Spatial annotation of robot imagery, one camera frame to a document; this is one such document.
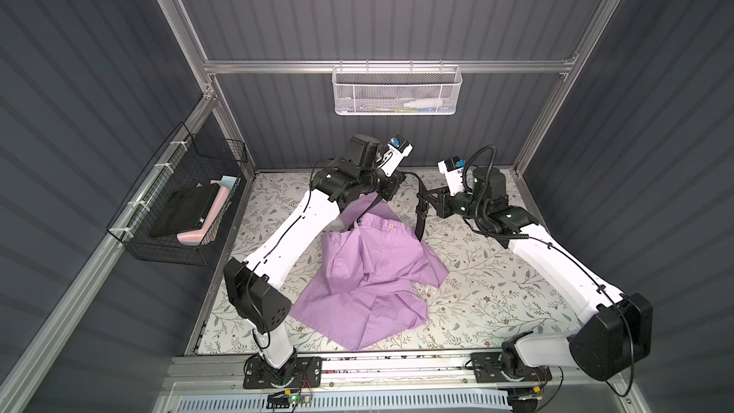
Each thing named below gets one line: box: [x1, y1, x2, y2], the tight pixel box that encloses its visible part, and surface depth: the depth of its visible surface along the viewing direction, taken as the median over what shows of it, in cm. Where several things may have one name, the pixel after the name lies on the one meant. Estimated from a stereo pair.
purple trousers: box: [289, 193, 450, 351], surface depth 84 cm
